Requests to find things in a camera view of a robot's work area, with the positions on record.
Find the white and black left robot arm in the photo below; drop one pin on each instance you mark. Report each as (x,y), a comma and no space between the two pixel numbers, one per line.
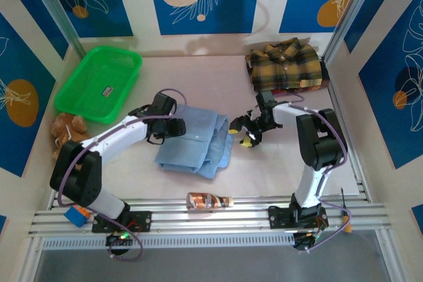
(115,136)

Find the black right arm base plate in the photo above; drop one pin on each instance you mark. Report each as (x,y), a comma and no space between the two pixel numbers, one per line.
(277,217)

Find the light blue long sleeve shirt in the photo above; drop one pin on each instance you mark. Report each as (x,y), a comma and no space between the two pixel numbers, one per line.
(188,143)

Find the aluminium side rail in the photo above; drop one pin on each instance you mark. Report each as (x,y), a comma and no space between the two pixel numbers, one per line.
(356,169)

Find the brown drink bottle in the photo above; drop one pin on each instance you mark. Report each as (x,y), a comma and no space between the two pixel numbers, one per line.
(205,201)

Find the blue and orange toy block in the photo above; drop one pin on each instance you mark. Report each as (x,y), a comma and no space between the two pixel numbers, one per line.
(77,219)

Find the small label in basket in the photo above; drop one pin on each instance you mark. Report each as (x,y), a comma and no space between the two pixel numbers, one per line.
(107,91)

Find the grey metal panel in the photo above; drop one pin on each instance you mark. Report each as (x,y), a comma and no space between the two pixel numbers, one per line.
(211,267)

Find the yellow black plaid shirt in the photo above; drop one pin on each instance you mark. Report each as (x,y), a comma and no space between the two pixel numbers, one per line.
(284,67)

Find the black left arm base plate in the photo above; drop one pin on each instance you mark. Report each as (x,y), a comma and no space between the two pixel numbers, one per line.
(142,221)

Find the green plastic basket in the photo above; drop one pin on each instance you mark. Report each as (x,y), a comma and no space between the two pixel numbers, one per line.
(89,103)

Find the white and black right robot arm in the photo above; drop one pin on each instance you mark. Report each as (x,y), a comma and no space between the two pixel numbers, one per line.
(314,183)

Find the aluminium rail frame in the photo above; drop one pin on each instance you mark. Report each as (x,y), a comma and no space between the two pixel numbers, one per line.
(231,219)

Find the aluminium corner post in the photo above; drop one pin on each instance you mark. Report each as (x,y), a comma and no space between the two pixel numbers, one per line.
(350,8)
(53,1)

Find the brown teddy bear plush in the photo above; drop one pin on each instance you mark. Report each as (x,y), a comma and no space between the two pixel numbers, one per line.
(66,130)

